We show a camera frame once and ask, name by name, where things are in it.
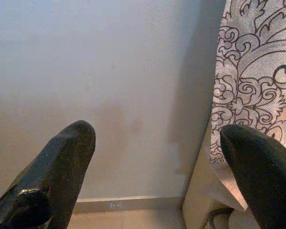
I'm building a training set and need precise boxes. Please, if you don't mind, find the grey baseboard strip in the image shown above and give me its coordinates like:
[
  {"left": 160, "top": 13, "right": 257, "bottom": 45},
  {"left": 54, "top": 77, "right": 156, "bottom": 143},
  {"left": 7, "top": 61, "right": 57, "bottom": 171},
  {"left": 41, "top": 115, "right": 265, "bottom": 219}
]
[{"left": 75, "top": 195, "right": 187, "bottom": 214}]

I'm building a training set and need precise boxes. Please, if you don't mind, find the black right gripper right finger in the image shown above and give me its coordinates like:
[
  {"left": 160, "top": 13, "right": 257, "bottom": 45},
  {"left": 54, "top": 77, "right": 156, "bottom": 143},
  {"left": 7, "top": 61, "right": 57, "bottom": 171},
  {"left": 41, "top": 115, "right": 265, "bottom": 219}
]
[{"left": 220, "top": 125, "right": 286, "bottom": 229}]

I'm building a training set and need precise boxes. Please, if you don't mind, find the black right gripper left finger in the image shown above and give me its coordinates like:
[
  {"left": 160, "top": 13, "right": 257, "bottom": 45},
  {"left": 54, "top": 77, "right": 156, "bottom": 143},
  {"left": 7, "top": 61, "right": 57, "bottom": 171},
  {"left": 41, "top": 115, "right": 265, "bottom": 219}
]
[{"left": 0, "top": 120, "right": 97, "bottom": 229}]

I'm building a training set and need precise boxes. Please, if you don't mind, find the thin black cable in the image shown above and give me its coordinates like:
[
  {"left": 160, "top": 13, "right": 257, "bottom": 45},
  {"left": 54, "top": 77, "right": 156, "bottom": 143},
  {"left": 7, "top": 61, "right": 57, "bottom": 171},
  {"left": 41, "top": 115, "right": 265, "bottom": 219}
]
[{"left": 204, "top": 207, "right": 235, "bottom": 229}]

